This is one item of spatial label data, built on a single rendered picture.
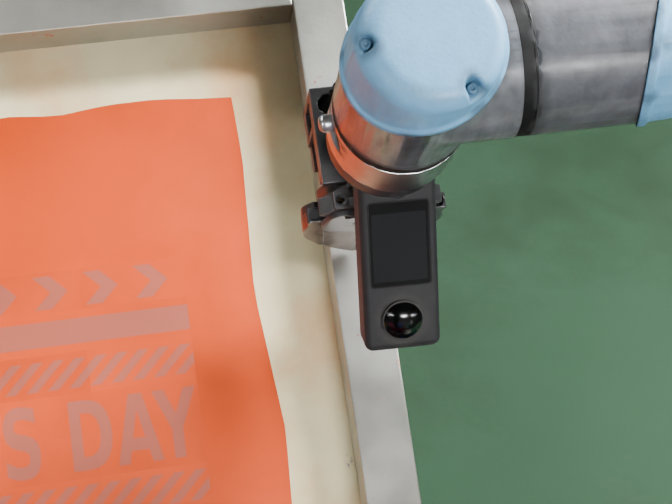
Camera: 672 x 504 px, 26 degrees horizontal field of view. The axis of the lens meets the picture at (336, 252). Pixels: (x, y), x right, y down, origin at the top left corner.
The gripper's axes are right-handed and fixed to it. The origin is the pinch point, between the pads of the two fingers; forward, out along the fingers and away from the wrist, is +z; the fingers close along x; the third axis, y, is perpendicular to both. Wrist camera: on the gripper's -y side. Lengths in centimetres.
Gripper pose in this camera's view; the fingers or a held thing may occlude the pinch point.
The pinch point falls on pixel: (358, 244)
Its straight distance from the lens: 101.5
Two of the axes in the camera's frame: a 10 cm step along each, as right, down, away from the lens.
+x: -9.9, 1.2, -1.2
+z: -0.9, 2.1, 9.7
